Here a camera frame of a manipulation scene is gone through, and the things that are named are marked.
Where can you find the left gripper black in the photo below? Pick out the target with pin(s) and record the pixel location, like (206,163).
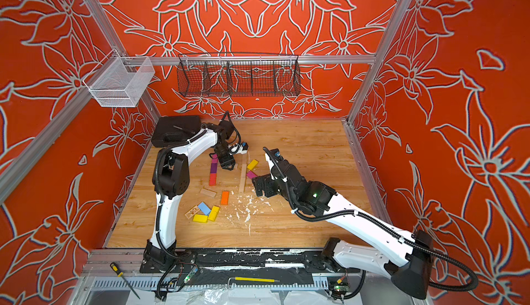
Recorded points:
(228,162)

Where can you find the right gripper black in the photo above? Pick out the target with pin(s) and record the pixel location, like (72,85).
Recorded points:
(260,183)

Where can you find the purple block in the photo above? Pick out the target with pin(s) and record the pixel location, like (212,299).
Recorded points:
(214,169)

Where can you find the yellow block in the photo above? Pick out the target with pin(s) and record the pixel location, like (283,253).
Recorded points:
(252,165)
(200,219)
(213,215)

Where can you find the red block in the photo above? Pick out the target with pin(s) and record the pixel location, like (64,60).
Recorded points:
(212,179)

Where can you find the orange block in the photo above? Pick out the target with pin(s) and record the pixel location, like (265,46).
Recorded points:
(225,198)

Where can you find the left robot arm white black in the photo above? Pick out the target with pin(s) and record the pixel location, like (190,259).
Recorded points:
(171,177)

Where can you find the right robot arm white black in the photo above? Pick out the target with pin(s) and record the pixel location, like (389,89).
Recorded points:
(403,257)

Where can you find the black plastic tool case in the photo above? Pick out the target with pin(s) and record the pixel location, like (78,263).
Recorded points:
(175,129)

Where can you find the blue block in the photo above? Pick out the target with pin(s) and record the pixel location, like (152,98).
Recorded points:
(204,209)

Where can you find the printed wooden block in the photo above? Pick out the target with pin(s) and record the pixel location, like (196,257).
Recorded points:
(192,212)

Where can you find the yellow pencil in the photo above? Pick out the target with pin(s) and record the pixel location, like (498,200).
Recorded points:
(255,279)

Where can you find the white mesh basket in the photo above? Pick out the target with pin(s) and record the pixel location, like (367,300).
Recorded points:
(118,81)

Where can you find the yellow black screwdriver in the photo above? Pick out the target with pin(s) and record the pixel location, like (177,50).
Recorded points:
(120,274)

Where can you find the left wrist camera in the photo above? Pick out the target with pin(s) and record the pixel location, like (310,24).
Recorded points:
(239,148)

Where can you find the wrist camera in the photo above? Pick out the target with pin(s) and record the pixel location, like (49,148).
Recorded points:
(271,158)
(239,148)

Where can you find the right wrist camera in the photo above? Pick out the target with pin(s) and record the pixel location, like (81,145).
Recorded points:
(271,158)

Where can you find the black wire basket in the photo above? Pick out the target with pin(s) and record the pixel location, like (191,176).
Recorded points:
(239,75)

